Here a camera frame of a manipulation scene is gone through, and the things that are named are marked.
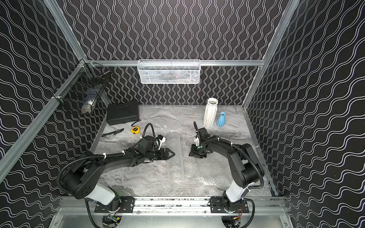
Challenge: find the white ribbed vase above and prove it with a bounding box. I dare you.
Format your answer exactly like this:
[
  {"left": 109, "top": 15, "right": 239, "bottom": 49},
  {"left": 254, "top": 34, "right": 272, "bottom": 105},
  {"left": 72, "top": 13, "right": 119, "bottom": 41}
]
[{"left": 203, "top": 97, "right": 218, "bottom": 127}]

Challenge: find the light blue ribbed vase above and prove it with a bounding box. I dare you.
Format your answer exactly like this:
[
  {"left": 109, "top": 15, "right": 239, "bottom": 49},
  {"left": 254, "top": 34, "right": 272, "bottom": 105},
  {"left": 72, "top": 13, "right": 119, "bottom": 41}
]
[{"left": 217, "top": 112, "right": 226, "bottom": 127}]

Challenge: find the bubble wrap roll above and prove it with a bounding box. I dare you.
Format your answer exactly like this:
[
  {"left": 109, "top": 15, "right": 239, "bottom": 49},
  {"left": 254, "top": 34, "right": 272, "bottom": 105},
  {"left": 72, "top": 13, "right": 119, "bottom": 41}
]
[{"left": 166, "top": 133, "right": 184, "bottom": 183}]

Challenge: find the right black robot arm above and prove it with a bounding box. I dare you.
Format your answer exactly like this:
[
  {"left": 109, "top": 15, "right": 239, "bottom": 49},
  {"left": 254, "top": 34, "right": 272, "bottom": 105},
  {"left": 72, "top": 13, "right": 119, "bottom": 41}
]
[{"left": 189, "top": 137, "right": 265, "bottom": 212}]

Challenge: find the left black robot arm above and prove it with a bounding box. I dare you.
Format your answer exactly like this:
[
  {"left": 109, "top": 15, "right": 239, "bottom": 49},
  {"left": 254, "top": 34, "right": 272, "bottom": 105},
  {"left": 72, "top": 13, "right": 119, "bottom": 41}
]
[{"left": 57, "top": 148, "right": 175, "bottom": 212}]

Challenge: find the yellow tape measure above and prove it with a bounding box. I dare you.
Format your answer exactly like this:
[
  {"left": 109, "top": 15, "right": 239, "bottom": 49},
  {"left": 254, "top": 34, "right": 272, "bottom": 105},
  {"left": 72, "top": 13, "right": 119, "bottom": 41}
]
[{"left": 130, "top": 126, "right": 141, "bottom": 135}]

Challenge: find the black utility knife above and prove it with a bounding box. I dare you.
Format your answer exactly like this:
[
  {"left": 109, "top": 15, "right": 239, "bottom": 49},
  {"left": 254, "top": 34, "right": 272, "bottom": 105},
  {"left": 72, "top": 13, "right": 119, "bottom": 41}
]
[{"left": 101, "top": 128, "right": 124, "bottom": 138}]

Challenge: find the black plastic tool case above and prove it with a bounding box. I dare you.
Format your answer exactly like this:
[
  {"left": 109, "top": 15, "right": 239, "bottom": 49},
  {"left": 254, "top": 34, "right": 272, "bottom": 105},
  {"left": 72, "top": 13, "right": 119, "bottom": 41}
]
[{"left": 106, "top": 100, "right": 140, "bottom": 125}]

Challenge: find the wrapped item in black basket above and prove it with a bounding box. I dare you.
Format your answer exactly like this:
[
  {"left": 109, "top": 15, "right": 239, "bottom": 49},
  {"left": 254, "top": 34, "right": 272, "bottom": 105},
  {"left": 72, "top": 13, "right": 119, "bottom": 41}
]
[{"left": 81, "top": 88, "right": 98, "bottom": 114}]

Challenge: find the white mesh basket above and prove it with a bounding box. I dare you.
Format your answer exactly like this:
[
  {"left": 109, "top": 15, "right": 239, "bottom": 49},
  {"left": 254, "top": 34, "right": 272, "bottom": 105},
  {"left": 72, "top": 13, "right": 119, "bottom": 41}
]
[{"left": 137, "top": 59, "right": 202, "bottom": 84}]

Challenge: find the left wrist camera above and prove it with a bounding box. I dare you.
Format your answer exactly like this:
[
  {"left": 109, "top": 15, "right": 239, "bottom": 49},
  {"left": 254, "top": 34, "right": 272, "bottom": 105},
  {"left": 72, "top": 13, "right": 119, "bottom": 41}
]
[{"left": 137, "top": 135, "right": 166, "bottom": 153}]

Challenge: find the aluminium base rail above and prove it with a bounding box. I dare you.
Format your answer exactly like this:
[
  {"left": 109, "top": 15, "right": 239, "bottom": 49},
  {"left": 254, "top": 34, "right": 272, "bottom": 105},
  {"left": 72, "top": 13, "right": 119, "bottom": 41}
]
[{"left": 58, "top": 196, "right": 286, "bottom": 216}]

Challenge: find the black wire basket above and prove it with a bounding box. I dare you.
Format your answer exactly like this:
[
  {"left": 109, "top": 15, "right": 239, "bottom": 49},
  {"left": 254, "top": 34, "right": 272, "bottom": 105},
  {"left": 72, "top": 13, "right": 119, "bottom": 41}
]
[{"left": 56, "top": 61, "right": 111, "bottom": 115}]

